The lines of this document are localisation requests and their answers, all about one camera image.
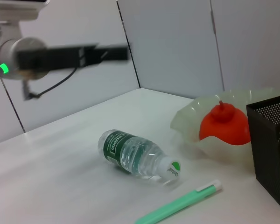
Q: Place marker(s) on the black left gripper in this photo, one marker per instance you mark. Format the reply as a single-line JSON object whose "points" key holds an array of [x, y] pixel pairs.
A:
{"points": [[49, 58]]}

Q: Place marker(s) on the clear green-label water bottle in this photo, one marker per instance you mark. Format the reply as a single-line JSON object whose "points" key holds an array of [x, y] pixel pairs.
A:
{"points": [[130, 154]]}

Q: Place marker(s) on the red-orange fruit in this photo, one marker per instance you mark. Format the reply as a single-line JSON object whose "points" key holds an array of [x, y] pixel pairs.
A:
{"points": [[224, 126]]}

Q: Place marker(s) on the mint green pen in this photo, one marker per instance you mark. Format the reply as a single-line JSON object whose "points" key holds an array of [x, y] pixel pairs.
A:
{"points": [[177, 205]]}

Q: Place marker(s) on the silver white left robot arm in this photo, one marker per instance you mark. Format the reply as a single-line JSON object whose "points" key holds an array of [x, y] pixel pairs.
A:
{"points": [[7, 56]]}

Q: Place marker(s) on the green glass fruit plate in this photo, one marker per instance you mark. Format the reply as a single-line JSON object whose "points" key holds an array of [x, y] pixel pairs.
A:
{"points": [[189, 119]]}

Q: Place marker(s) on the black mesh pen holder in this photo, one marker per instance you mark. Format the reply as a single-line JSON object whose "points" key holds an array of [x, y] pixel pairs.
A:
{"points": [[270, 144]]}

